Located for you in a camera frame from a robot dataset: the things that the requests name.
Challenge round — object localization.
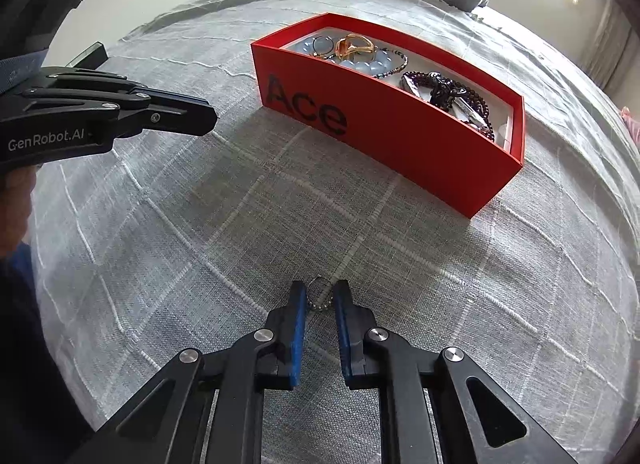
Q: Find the grey blue strap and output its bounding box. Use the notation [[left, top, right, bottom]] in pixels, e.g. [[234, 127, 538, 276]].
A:
[[0, 54, 42, 94]]

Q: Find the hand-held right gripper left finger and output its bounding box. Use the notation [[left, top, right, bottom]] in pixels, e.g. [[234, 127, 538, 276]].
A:
[[65, 280, 308, 464]]

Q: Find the grey checked bedspread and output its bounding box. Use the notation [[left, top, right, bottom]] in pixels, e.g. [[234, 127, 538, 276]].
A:
[[30, 0, 640, 464]]

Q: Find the light blue bead bracelet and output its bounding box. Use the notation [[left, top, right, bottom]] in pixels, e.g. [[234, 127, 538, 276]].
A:
[[292, 34, 396, 77]]

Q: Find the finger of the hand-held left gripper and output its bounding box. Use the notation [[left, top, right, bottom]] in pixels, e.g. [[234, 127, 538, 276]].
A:
[[22, 91, 219, 137], [47, 71, 213, 112]]

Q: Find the red cardboard box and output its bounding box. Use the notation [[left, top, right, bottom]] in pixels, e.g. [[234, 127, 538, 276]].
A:
[[250, 12, 526, 219]]

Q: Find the black bead bracelet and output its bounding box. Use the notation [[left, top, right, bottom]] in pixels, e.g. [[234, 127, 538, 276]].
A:
[[367, 48, 410, 79]]

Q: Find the pink velvet pillow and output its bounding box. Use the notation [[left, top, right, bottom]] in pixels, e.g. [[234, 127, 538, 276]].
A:
[[620, 106, 640, 145]]

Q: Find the dark red bead bracelet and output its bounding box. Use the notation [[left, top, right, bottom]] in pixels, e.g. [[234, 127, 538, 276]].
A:
[[400, 70, 497, 142]]

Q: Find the green bead bracelet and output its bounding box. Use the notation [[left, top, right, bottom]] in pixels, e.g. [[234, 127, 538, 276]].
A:
[[311, 35, 351, 63]]

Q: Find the clear crystal pendant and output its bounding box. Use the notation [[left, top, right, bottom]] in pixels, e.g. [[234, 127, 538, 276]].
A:
[[452, 94, 493, 132]]

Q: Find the small metal ball chain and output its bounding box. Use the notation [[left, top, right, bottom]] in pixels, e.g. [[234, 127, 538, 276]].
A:
[[305, 277, 335, 313]]

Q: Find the black flat object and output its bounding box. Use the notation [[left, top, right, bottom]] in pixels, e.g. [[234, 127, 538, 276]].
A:
[[65, 42, 108, 69]]

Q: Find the beige curtain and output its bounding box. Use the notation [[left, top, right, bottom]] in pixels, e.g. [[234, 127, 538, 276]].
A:
[[580, 0, 636, 94]]

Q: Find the gold bangle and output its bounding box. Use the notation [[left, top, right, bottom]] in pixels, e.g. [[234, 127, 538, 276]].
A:
[[334, 32, 377, 60]]

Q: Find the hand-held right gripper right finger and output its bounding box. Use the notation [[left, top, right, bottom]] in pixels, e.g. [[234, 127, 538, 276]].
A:
[[334, 279, 581, 464]]

